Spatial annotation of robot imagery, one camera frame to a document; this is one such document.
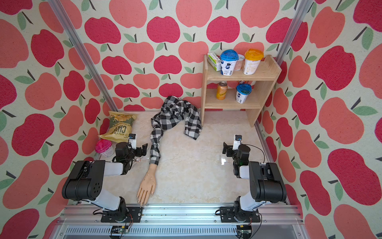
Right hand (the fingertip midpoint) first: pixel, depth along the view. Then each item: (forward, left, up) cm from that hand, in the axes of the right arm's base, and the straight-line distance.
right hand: (233, 145), depth 94 cm
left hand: (-5, +60, 0) cm, 60 cm away
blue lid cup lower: (+25, -3, +25) cm, 35 cm away
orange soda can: (+26, +10, +23) cm, 36 cm away
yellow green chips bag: (+6, +77, +3) cm, 78 cm away
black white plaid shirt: (+24, +43, +6) cm, 49 cm away
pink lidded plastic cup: (-12, +79, +5) cm, 80 cm away
